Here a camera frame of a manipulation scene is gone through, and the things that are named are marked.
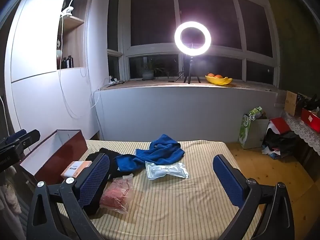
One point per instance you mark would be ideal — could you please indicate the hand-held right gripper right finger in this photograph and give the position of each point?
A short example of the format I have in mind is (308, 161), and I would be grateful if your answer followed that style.
(226, 177)

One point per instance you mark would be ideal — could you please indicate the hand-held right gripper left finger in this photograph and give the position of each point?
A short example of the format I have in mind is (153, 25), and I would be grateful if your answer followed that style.
(93, 177)

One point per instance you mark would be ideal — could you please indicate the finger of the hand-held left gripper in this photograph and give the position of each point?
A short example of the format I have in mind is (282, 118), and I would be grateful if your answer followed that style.
(30, 138)
(15, 136)

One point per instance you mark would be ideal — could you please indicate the orange and white packet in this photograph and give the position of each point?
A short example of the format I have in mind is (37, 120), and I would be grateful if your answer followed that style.
(75, 168)

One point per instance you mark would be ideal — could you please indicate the black knit glove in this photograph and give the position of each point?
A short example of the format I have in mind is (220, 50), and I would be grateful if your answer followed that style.
(113, 163)

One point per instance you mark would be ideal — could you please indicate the red-brown storage box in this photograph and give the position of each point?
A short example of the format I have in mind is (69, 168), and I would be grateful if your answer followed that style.
(60, 152)

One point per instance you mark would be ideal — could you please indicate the clear cotton ball packet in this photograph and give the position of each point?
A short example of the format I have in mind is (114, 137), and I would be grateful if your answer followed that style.
(166, 170)

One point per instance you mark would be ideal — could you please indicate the blue towel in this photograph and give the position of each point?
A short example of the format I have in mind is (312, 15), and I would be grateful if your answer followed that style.
(162, 151)

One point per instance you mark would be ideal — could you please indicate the red item in plastic bag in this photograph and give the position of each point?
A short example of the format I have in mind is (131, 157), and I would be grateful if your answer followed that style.
(116, 195)

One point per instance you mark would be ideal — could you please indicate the pale fuzzy cloth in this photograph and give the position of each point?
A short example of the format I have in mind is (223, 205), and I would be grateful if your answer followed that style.
(8, 197)

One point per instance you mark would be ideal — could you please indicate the green and white paper bag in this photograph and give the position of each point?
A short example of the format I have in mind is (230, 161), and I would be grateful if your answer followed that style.
(252, 132)

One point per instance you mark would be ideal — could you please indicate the striped tablecloth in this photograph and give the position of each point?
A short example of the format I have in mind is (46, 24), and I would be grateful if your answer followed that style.
(175, 205)

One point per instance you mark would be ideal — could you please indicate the pile of clothes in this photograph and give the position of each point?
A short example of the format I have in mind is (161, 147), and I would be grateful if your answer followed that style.
(280, 137)

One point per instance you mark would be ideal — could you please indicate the dark glass bottle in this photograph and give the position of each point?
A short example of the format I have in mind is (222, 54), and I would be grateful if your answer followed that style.
(71, 61)
(68, 62)
(64, 63)

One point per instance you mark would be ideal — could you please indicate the white lace cloth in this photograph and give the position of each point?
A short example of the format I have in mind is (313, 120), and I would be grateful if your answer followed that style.
(305, 132)

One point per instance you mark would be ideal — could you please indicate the yellow fruit bowl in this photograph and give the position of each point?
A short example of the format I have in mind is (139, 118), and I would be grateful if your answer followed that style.
(218, 80)

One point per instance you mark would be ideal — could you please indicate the cardboard box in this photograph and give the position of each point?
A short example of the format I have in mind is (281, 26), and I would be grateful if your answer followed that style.
(291, 102)

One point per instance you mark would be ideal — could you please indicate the white power strip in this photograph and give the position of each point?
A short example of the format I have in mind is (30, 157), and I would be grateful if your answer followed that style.
(113, 80)

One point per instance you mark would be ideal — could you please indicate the orange fruit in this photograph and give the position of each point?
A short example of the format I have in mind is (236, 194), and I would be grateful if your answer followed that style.
(218, 76)
(211, 75)

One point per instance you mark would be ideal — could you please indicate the red box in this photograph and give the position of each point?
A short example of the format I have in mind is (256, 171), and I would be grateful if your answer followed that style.
(310, 117)

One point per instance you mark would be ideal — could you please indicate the black tripod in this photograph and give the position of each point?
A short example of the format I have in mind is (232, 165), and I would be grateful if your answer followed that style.
(191, 70)

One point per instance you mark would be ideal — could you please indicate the large window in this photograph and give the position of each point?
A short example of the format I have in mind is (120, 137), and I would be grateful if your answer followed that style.
(225, 17)

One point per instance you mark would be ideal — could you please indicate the wooden wall shelf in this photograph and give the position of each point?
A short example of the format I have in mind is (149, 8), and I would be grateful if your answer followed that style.
(75, 21)

